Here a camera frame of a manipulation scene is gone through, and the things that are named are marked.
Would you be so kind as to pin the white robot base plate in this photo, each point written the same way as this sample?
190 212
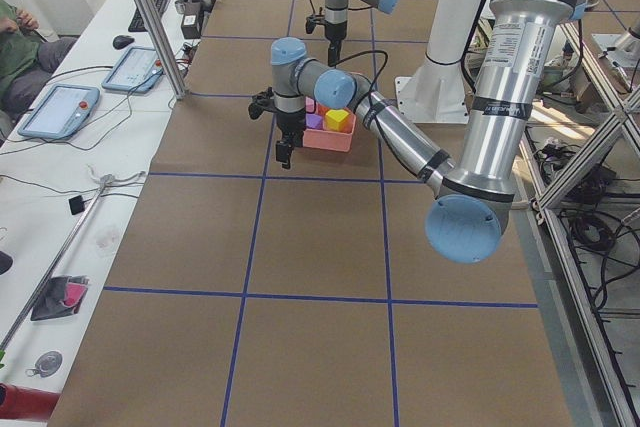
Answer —
436 91

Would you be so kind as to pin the purple foam block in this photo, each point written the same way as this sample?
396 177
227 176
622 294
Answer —
314 121

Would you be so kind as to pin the blue teach pendant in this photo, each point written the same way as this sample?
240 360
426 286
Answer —
137 71
61 112

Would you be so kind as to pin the seated person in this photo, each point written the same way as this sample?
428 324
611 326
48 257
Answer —
27 62

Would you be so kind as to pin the pink plastic bin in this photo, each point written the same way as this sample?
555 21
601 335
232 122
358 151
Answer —
328 140

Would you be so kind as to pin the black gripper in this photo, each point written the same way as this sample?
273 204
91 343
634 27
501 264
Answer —
335 31
290 122

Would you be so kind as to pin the pink foam block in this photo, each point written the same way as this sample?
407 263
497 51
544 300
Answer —
310 106

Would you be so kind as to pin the blue teach pendant far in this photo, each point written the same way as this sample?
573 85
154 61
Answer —
137 71

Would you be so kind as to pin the red pink pouch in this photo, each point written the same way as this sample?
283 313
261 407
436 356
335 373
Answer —
61 297

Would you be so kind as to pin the blue teach pendant near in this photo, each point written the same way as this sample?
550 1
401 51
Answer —
61 112

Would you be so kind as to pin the black computer mouse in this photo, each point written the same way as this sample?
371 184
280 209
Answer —
119 42

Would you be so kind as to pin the aluminium frame strut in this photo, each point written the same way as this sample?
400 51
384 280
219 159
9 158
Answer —
104 182

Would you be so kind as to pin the yellow foam block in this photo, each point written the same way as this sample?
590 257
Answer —
336 120

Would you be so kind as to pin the aluminium frame post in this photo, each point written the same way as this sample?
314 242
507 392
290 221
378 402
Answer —
161 43

